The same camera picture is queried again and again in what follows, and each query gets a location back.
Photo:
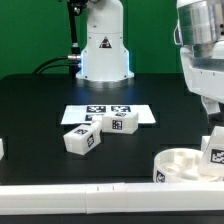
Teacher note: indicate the white front fence bar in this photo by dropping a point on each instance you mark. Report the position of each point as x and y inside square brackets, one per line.
[110, 198]

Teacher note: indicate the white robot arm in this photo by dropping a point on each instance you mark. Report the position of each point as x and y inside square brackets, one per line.
[199, 34]

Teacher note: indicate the white marker sheet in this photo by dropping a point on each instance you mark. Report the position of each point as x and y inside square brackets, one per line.
[77, 114]

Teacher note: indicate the white right fence bar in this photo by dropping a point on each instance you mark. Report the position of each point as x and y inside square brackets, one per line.
[204, 142]

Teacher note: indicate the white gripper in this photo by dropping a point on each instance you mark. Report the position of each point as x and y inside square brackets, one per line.
[205, 76]

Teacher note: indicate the white fence bar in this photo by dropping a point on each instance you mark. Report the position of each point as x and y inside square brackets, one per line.
[110, 198]
[204, 142]

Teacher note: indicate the white round stool seat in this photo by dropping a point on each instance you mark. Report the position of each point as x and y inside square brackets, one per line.
[180, 165]

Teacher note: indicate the white left fence piece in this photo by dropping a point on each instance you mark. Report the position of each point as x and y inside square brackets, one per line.
[1, 149]

